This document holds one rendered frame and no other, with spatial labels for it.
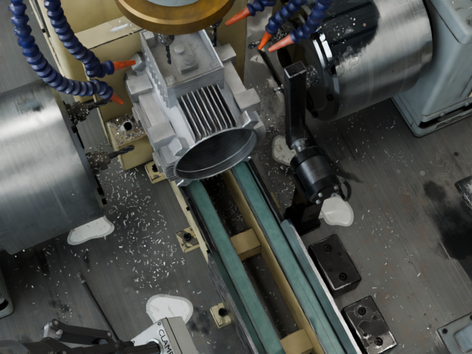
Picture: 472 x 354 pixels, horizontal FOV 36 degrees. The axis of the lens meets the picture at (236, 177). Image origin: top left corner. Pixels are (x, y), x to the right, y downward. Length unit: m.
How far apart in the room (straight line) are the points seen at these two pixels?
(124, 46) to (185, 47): 0.10
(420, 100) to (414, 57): 0.20
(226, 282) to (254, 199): 0.17
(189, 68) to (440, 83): 0.47
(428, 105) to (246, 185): 0.39
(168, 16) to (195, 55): 0.24
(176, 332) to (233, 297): 0.19
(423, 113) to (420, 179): 0.14
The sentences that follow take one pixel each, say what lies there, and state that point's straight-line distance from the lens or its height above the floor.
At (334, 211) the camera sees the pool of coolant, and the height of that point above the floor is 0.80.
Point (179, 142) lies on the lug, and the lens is 1.15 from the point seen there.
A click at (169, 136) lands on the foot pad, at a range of 1.18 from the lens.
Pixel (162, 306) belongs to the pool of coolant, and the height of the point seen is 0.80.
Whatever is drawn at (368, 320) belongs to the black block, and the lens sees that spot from 1.32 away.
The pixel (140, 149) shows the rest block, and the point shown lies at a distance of 1.41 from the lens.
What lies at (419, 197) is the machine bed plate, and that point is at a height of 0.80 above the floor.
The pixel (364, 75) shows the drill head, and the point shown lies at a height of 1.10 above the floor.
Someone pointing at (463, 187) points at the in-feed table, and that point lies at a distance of 1.38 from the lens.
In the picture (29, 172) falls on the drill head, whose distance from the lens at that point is 1.11.
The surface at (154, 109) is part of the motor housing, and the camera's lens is 1.22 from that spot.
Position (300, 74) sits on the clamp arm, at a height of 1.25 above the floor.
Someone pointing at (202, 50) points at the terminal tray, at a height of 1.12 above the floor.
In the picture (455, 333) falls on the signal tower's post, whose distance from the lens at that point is 1.40.
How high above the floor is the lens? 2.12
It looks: 66 degrees down
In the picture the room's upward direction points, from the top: 2 degrees clockwise
